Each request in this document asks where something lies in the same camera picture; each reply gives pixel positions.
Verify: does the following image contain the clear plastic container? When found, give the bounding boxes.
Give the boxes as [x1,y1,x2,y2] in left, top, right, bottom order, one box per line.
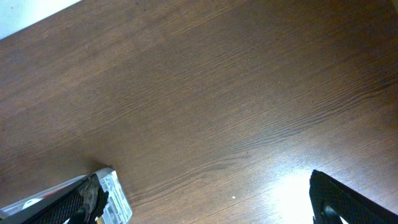
[1,175,85,219]

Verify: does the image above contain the white Panadol box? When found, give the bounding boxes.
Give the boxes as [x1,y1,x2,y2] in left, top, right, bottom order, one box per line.
[95,167,132,224]

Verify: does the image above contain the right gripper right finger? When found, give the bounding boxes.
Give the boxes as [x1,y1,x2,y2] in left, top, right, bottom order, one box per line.
[309,170,397,224]

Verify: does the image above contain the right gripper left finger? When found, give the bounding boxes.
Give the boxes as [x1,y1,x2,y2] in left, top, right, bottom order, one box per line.
[1,174,109,224]

